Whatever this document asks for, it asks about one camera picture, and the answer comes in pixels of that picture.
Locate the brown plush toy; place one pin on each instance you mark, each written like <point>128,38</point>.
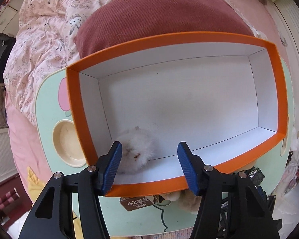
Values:
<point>186,201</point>

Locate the brown snack packet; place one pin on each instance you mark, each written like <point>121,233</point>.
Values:
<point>137,203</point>

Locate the red checkered roll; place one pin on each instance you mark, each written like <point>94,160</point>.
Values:
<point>5,199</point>

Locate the orange cardboard box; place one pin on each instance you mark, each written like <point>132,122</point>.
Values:
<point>177,99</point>

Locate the white furry ball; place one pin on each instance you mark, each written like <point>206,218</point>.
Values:
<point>135,149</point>

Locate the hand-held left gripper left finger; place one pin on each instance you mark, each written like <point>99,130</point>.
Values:
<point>112,169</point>

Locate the white drawer cabinet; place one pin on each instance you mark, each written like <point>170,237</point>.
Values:
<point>7,20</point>

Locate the pink floral blanket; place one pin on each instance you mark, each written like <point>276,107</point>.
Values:
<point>44,37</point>

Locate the pink bedsheet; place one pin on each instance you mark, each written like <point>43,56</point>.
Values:
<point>22,149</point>

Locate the yellow printed cloth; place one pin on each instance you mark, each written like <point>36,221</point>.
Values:
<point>36,179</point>

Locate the green cartoon desktop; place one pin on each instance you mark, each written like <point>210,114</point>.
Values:
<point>47,109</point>

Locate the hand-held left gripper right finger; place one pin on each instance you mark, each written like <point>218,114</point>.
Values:
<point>186,169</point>

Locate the white slatted wardrobe door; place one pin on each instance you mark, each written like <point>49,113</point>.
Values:
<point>294,29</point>

